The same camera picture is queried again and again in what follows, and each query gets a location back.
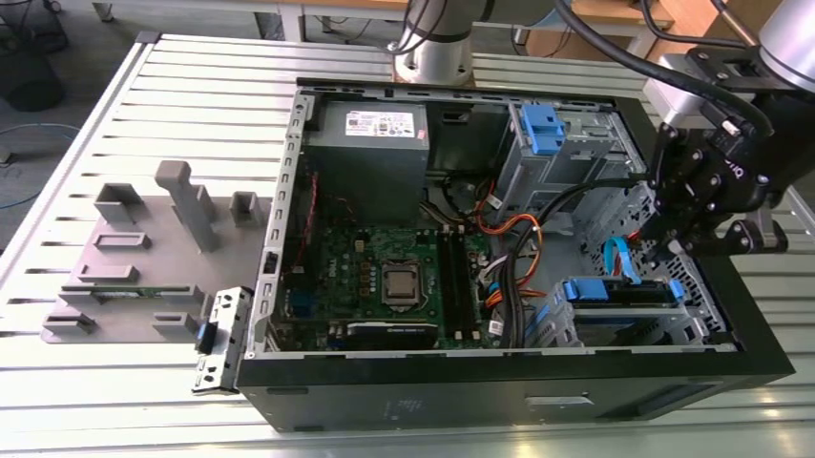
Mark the CPU socket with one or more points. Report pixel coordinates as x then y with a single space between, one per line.
401 262

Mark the grey parts rack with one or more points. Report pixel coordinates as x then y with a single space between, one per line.
165 260

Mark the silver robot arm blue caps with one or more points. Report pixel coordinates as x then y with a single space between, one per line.
432 57

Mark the black graphics card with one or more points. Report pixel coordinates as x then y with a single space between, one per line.
394 334

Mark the silver CPU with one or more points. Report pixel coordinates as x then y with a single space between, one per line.
401 285

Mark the black RAM slot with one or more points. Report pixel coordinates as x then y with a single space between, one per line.
450 281
468 281

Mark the wooden cabinet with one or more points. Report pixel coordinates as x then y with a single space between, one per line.
693 33

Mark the hard disk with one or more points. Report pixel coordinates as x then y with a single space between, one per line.
592 289

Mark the black PC case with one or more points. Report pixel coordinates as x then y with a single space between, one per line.
445 396

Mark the wooden desk white legs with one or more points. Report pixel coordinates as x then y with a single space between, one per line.
610 21

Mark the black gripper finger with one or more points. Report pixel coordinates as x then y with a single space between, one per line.
757 236
662 157

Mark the metal expansion slot bracket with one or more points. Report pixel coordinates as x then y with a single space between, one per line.
222 305

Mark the green motherboard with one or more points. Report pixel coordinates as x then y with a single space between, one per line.
356 248

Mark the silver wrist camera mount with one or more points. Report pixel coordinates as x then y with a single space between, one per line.
681 95

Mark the blue drive carrier latch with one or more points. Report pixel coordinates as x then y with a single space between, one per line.
541 129

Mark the white table frame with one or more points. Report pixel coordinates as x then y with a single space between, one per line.
290 24

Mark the grey power supply unit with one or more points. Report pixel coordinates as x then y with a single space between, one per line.
374 181

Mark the metal drive cage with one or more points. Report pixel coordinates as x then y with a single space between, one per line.
553 176

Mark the metal disk bay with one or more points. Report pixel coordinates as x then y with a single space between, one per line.
629 312

